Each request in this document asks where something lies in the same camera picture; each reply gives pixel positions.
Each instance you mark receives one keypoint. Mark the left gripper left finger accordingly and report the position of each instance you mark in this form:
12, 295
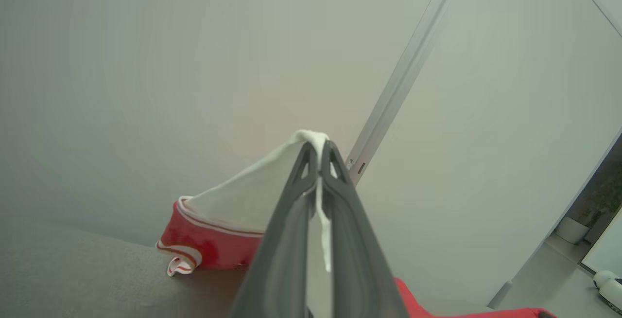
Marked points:
282, 269

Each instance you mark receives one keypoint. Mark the grey metal double post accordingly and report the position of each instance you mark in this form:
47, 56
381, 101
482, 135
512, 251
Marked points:
403, 79

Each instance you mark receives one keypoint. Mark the green plant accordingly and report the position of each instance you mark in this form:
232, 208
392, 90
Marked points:
605, 196

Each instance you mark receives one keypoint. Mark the white planter pot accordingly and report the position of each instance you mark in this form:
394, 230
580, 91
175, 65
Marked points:
572, 230

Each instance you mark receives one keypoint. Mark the white rounded object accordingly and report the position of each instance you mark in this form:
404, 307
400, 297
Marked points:
610, 289

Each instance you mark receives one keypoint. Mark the grey metal frame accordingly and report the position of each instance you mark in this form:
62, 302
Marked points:
500, 296

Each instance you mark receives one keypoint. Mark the red jersey with lettering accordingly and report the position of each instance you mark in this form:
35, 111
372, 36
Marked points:
228, 206

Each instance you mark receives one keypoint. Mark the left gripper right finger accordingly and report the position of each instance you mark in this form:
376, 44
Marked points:
359, 269

